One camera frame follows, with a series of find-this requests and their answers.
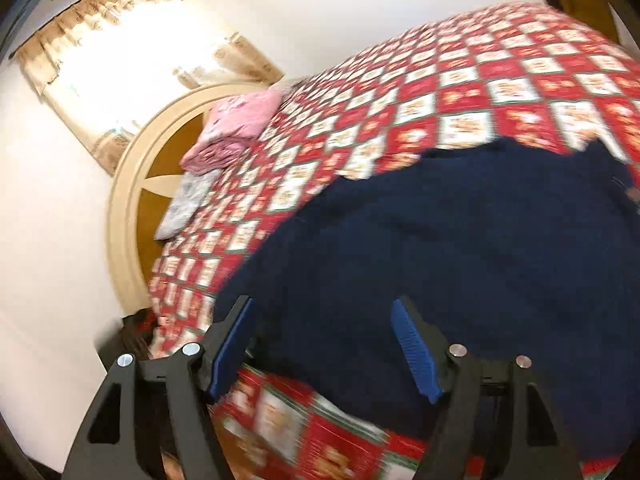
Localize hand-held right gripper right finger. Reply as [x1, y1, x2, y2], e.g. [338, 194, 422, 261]
[391, 296, 586, 480]

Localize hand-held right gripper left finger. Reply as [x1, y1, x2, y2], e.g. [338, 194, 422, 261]
[60, 295, 257, 480]

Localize navy patterned knit sweater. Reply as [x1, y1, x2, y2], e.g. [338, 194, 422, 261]
[220, 135, 640, 461]

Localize dark wooden furniture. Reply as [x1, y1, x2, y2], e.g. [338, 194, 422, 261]
[95, 310, 161, 361]

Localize grey floral pillow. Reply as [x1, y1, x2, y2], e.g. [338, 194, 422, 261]
[154, 170, 217, 241]

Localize cream and brown headboard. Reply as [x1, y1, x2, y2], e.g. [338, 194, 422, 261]
[107, 82, 273, 313]

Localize pink folded blanket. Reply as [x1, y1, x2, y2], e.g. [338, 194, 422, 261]
[180, 87, 286, 175]

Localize red printed bedspread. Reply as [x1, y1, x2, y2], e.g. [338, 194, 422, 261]
[147, 2, 640, 480]

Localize beige patterned curtain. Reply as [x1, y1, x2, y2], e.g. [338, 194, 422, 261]
[12, 0, 283, 176]

